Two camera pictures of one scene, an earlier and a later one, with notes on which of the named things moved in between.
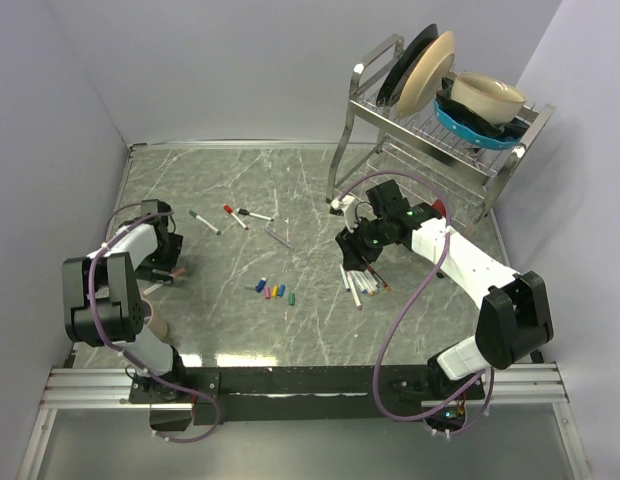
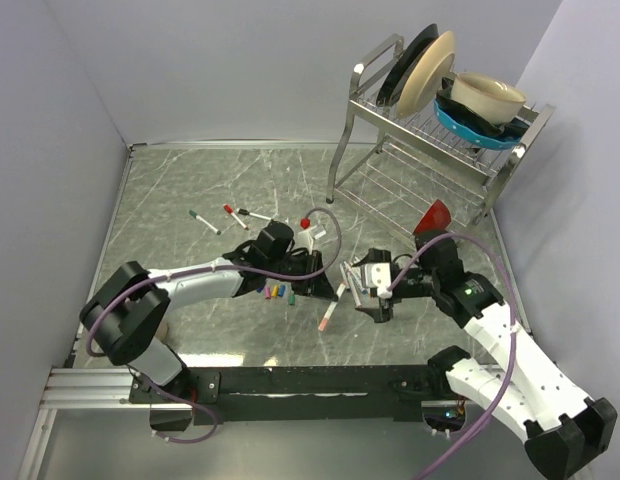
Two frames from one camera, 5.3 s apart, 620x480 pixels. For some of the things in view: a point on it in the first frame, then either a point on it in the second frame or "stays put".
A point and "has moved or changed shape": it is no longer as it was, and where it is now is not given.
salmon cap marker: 173,275 has moved or changed shape
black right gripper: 352,249 -> 383,312
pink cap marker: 355,291 stays put
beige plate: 425,75 stays put
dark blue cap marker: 360,283 stays put
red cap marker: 230,210 stays put
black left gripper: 174,249 -> 319,286
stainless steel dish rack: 424,159 stays put
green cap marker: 205,222 stays put
